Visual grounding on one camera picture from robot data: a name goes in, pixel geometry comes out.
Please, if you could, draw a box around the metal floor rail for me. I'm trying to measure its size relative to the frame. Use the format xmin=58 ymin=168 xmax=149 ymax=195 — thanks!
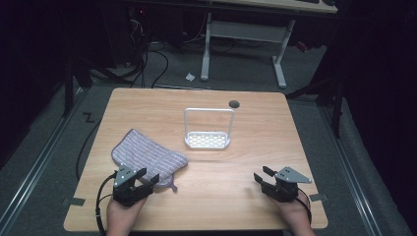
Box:
xmin=0 ymin=88 xmax=87 ymax=232
xmin=318 ymin=103 xmax=384 ymax=236

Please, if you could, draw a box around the grey tape strip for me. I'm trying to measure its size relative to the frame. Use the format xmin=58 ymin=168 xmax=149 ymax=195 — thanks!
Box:
xmin=309 ymin=193 xmax=329 ymax=203
xmin=61 ymin=196 xmax=87 ymax=207

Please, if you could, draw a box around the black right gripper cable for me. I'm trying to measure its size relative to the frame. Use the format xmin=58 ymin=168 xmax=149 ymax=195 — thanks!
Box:
xmin=296 ymin=187 xmax=313 ymax=224

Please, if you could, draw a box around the black metal stand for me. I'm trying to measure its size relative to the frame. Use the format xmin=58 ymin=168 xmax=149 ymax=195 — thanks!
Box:
xmin=61 ymin=55 xmax=94 ymax=118
xmin=284 ymin=73 xmax=347 ymax=140

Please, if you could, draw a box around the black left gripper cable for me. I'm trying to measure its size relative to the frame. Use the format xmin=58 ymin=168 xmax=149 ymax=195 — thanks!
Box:
xmin=94 ymin=172 xmax=118 ymax=236

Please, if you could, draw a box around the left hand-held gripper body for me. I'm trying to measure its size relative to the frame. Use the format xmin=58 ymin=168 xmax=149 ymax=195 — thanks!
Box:
xmin=112 ymin=164 xmax=155 ymax=207

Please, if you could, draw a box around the white-legged wooden desk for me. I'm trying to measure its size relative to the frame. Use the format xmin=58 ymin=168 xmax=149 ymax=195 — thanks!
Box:
xmin=199 ymin=0 xmax=339 ymax=89

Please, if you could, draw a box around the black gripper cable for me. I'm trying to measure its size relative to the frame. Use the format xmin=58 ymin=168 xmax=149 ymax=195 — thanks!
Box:
xmin=296 ymin=187 xmax=313 ymax=224
xmin=94 ymin=172 xmax=118 ymax=236

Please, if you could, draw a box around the person's left hand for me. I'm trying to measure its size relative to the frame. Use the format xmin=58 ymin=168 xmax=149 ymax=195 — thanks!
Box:
xmin=105 ymin=197 xmax=148 ymax=236

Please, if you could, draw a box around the bundle of black cables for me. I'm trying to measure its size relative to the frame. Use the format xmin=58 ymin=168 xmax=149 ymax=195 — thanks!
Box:
xmin=126 ymin=13 xmax=170 ymax=89

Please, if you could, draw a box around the thin black floor cable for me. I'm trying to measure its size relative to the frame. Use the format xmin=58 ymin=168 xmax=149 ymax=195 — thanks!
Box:
xmin=75 ymin=118 xmax=103 ymax=182

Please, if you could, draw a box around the white rack with handle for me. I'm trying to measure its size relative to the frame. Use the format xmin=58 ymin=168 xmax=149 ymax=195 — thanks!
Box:
xmin=183 ymin=107 xmax=236 ymax=150

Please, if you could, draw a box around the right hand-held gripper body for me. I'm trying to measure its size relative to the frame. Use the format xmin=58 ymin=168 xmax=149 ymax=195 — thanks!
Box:
xmin=261 ymin=165 xmax=313 ymax=204

